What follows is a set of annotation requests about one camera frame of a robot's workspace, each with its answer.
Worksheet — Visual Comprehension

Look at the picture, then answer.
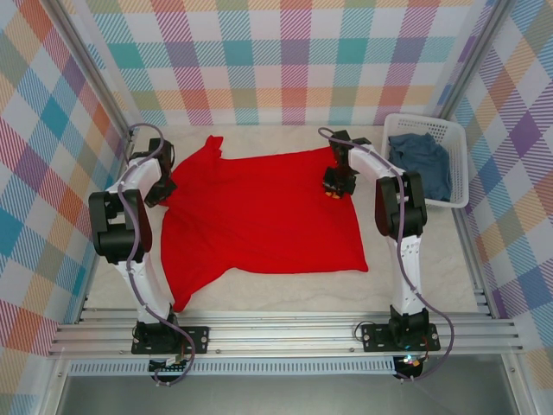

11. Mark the aluminium frame post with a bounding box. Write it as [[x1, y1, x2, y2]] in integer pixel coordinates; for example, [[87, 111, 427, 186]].
[[436, 0, 519, 125], [41, 0, 143, 142]]

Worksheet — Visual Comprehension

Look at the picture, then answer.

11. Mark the white slotted cable duct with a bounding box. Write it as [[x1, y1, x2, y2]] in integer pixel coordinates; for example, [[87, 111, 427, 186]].
[[67, 356, 397, 376]]

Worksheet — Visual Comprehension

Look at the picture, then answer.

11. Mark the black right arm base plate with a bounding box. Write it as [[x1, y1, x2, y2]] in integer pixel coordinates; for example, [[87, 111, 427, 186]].
[[360, 322, 442, 354]]

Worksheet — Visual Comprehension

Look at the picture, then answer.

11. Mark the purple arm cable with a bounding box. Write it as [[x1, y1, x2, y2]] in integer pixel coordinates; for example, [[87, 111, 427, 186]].
[[116, 123, 200, 388], [317, 125, 457, 384]]

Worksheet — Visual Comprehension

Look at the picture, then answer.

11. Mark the grey metal sheet panel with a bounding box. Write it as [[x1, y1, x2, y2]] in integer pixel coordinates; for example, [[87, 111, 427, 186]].
[[55, 373, 519, 415]]

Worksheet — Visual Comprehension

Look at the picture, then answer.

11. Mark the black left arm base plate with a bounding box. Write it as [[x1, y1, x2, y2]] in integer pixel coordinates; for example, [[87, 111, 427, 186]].
[[130, 326, 211, 356]]

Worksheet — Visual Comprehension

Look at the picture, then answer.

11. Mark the aluminium mounting rail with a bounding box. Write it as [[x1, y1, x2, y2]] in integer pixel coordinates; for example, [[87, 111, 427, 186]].
[[47, 309, 524, 358]]

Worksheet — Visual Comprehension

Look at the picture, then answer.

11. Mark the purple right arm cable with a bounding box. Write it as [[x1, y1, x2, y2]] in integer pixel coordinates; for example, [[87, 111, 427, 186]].
[[317, 125, 457, 384]]

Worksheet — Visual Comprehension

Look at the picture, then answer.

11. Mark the small black controller board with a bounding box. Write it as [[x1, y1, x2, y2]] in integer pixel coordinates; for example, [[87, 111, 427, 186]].
[[395, 354, 424, 378], [148, 354, 194, 375]]

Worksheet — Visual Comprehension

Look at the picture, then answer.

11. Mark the red t-shirt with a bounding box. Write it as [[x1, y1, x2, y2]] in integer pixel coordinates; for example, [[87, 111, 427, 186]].
[[160, 134, 369, 313]]

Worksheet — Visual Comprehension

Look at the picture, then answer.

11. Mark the blue t-shirt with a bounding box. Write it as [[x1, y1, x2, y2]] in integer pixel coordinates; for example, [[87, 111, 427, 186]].
[[386, 131, 454, 203]]

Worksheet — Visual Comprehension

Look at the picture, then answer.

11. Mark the white plastic laundry basket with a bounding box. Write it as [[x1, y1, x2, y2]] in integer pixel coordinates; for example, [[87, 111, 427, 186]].
[[378, 113, 471, 211]]

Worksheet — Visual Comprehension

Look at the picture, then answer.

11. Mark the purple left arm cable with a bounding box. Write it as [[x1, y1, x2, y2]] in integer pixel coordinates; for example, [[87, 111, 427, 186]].
[[116, 123, 200, 388]]

